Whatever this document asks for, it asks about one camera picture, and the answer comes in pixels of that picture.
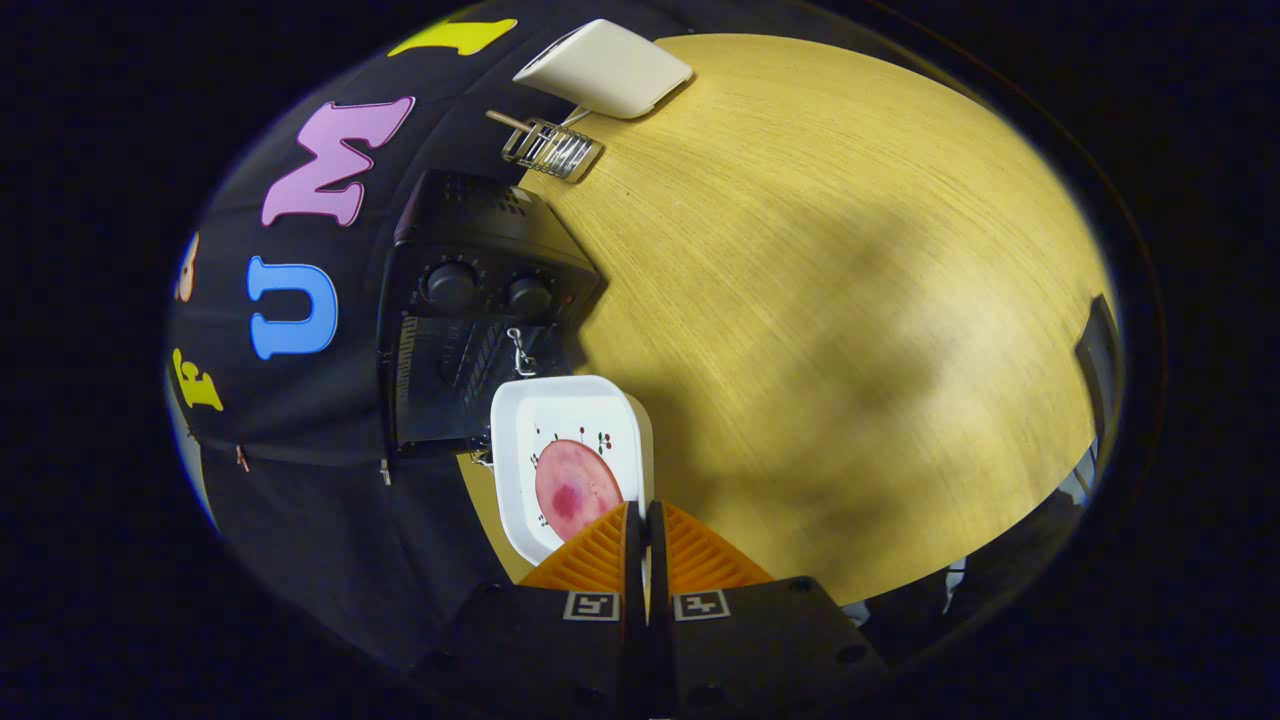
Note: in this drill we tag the black toaster oven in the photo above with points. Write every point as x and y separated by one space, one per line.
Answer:
470 225

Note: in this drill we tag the white pop-up toaster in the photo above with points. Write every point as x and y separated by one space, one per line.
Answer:
610 65

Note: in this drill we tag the white square plate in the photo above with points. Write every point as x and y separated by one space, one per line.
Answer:
520 420

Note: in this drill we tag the black backdrop cloth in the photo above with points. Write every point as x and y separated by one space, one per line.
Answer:
320 540

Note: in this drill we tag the pink ham slice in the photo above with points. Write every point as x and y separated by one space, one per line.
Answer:
575 485

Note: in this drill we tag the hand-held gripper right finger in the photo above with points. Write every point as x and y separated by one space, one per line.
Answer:
750 650

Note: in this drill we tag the wooden stick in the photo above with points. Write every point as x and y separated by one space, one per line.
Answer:
508 120

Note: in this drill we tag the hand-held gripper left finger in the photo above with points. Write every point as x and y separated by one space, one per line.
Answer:
560 650

